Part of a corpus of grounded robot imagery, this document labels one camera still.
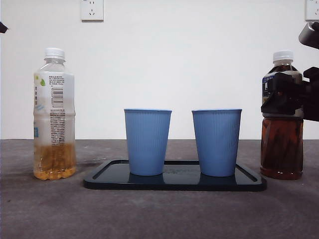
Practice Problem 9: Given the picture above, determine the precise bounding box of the dark oolong tea bottle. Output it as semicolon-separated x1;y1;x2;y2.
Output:
260;49;305;181

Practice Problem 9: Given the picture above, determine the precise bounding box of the jasmine oolong tea bottle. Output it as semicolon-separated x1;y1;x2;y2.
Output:
33;47;77;180

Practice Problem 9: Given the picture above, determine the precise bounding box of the blue ribbed plastic cup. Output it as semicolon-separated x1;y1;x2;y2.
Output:
124;108;173;176
191;108;243;178

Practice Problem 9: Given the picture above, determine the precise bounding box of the dark blue rectangular tray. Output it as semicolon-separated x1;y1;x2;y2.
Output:
83;159;268;192

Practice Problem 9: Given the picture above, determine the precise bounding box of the white wall socket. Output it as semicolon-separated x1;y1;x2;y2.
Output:
305;0;319;21
80;0;104;22

